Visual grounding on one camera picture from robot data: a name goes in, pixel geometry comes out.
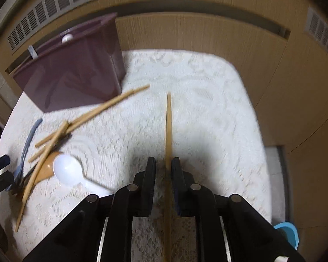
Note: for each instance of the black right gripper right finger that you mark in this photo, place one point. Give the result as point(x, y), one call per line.
point(227, 228)

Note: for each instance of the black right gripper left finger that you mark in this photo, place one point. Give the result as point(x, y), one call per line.
point(100, 229)

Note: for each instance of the blue plastic spoon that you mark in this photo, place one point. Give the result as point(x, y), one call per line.
point(18, 173)

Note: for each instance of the wooden chopstick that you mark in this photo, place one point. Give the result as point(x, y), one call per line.
point(29, 186)
point(54, 140)
point(96, 111)
point(167, 249)

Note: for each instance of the brown wooden spoon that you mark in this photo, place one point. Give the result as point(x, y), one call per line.
point(45, 172)

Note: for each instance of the white plastic spoon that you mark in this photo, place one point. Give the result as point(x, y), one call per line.
point(69, 172)
point(67, 38)

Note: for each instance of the blue round container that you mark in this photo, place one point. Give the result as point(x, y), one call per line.
point(289, 231)

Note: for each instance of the maroon plastic utensil holder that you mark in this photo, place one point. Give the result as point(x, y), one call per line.
point(86, 70)

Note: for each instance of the white lace table cloth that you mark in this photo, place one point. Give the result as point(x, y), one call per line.
point(215, 134)

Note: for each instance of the small wall vent grille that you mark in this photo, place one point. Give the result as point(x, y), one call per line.
point(317, 28)

